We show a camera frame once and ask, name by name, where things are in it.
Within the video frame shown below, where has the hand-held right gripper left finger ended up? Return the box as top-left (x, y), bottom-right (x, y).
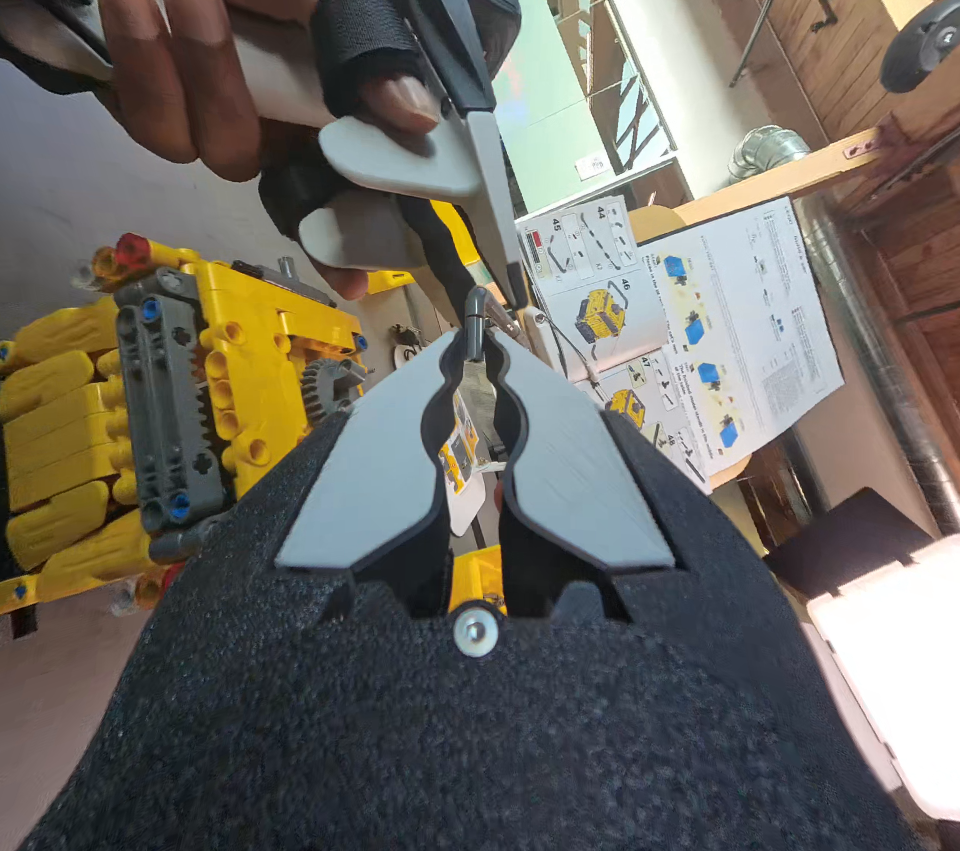
top-left (271, 326), bottom-right (470, 617)

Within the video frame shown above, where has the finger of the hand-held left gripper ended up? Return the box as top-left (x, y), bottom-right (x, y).
top-left (397, 197), bottom-right (481, 329)
top-left (463, 108), bottom-right (531, 311)

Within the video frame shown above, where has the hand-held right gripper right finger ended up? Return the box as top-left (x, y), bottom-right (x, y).
top-left (482, 328), bottom-right (678, 618)

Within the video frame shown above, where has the grey bent lego tube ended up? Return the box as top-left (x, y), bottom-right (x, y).
top-left (459, 284), bottom-right (524, 366)

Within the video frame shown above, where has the yellow lego robot model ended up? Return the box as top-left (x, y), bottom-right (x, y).
top-left (0, 232), bottom-right (370, 618)

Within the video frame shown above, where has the open lego step manual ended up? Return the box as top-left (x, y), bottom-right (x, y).
top-left (516, 194), bottom-right (714, 496)

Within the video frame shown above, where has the white printed task sheet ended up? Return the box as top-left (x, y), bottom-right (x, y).
top-left (641, 194), bottom-right (846, 479)

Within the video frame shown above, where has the black caster wheel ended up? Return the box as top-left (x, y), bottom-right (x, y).
top-left (879, 0), bottom-right (960, 96)

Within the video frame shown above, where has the silver ventilation duct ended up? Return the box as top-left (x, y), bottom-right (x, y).
top-left (726, 125), bottom-right (960, 539)

